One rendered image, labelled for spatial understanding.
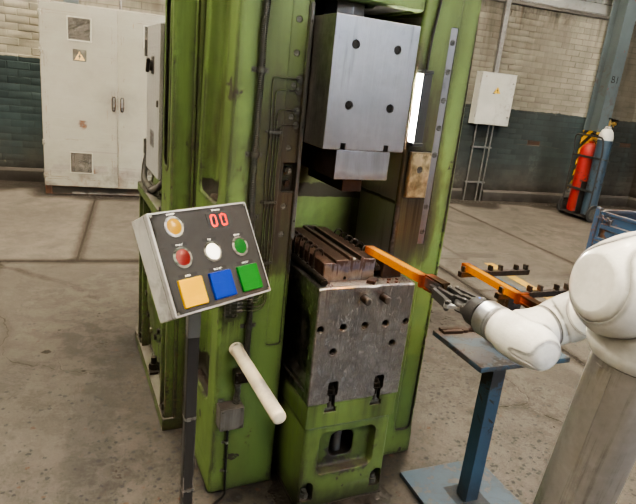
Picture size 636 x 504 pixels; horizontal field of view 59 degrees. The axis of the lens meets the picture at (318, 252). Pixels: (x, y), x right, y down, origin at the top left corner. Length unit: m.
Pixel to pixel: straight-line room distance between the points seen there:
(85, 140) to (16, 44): 1.40
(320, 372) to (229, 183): 0.72
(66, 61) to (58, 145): 0.93
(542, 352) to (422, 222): 1.06
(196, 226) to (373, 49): 0.78
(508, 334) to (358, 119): 0.87
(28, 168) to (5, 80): 1.05
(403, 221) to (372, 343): 0.48
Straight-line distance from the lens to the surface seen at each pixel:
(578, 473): 0.92
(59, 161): 7.16
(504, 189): 9.65
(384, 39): 1.86
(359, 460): 2.36
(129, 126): 7.03
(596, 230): 5.85
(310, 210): 2.35
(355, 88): 1.82
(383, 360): 2.10
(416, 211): 2.19
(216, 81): 2.19
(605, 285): 0.74
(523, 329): 1.30
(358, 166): 1.85
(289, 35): 1.87
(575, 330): 1.37
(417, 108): 2.07
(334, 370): 2.02
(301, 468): 2.22
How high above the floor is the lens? 1.57
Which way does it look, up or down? 17 degrees down
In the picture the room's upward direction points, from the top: 6 degrees clockwise
